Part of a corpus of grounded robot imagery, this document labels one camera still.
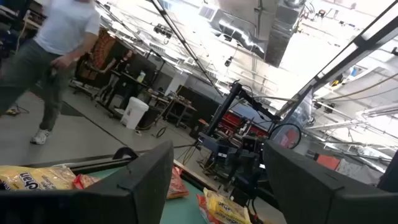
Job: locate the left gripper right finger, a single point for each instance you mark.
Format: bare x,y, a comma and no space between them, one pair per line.
298,186

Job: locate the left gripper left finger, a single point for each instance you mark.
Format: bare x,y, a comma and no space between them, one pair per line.
146,186

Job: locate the orange Maruchan noodle packet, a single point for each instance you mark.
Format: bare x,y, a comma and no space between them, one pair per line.
177,185

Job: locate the red Maruchan noodle packet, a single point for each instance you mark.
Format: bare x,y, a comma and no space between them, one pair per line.
84,181
203,208

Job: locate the yellow Maruchan noodle packet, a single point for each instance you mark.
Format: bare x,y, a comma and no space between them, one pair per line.
227,208
37,178

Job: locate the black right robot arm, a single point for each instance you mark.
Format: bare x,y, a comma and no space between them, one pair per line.
247,165

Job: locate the orange cloth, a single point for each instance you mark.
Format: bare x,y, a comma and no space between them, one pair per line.
328,161

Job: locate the white plastic bucket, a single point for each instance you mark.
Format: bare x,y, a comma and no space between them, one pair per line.
134,112

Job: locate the cluttered workbench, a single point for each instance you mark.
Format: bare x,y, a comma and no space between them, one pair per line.
177,104

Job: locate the red tool cabinet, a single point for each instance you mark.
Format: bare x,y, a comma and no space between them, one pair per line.
231,119

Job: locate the black desk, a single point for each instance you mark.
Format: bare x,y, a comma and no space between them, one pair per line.
136,81

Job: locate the black stand pole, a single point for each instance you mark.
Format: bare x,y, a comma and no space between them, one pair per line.
224,109

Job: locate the person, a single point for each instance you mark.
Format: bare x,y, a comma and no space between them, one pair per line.
62,25
121,65

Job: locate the silver ventilation duct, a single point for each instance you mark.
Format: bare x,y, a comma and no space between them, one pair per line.
276,34

